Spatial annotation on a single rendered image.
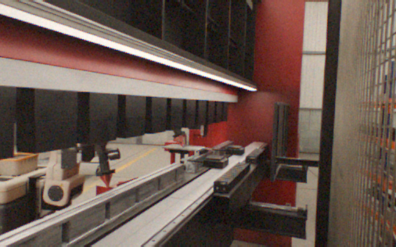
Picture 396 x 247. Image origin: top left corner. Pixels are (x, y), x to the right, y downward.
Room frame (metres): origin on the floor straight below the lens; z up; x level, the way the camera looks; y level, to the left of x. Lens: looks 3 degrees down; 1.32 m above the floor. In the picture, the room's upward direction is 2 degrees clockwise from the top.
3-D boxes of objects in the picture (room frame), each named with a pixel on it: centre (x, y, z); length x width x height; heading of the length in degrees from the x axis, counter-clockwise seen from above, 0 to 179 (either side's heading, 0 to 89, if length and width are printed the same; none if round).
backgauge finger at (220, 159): (1.65, -0.02, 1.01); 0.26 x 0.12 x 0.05; 71
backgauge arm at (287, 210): (1.45, -0.19, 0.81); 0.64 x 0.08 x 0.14; 71
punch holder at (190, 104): (1.79, 0.10, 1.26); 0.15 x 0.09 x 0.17; 161
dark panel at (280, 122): (2.20, -0.58, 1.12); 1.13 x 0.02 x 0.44; 161
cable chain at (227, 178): (1.29, -0.15, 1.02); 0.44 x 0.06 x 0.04; 161
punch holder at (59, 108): (0.85, 0.43, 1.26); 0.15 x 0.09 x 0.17; 161
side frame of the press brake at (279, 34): (3.01, -0.51, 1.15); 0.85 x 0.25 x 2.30; 71
